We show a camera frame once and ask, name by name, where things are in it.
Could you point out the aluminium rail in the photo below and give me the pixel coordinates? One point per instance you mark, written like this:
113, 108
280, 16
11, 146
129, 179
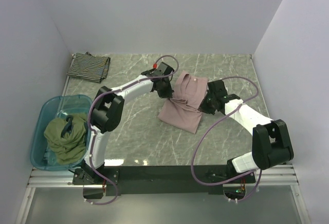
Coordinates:
43, 179

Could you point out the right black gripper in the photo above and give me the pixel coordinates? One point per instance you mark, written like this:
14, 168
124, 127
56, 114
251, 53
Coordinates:
203, 106

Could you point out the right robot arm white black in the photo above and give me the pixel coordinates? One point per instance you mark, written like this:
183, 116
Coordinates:
271, 143

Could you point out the green tank top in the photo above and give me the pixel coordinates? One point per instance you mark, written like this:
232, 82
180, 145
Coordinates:
67, 137

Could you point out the blue plastic basket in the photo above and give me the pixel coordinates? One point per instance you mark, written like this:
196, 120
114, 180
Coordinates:
42, 157

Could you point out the black base beam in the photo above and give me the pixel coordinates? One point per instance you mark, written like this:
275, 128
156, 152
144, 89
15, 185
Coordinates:
144, 180

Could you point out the striped folded tank top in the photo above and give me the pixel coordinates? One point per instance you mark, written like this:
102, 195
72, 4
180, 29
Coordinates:
89, 67

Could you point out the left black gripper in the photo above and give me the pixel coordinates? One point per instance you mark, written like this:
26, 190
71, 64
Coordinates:
168, 93

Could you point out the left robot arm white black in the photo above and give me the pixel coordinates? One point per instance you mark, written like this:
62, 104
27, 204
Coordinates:
106, 111

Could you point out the pink tank top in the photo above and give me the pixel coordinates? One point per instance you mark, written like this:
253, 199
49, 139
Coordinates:
181, 110

